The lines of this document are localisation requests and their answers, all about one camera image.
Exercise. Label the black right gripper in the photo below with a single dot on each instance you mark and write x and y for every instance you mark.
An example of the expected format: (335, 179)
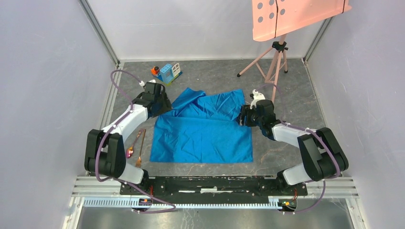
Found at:
(244, 111)

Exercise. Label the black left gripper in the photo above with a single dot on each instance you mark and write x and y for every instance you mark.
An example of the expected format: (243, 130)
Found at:
(167, 104)

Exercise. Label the blue cloth napkin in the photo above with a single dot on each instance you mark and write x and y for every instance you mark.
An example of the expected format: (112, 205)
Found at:
(202, 128)

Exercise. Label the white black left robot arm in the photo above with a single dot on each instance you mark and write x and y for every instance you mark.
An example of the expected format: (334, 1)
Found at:
(105, 153)

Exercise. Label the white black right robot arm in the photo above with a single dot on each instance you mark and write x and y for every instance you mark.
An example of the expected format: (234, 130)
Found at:
(321, 154)

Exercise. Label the colourful toy block house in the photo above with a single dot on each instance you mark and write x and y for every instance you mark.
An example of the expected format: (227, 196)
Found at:
(167, 74)

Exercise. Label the pink purple metallic spoon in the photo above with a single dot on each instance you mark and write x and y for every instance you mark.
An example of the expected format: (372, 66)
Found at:
(130, 150)

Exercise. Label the copper metallic fork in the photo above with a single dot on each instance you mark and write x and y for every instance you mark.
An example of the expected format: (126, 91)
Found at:
(139, 160)

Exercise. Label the pink music stand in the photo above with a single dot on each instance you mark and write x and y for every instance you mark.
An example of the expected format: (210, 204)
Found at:
(274, 19)

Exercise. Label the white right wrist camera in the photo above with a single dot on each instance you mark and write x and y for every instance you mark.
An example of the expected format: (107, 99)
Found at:
(256, 96)

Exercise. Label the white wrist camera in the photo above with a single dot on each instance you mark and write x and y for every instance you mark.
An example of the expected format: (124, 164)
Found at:
(256, 96)
(143, 84)

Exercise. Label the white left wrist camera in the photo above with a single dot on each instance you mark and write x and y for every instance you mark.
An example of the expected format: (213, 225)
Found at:
(143, 84)

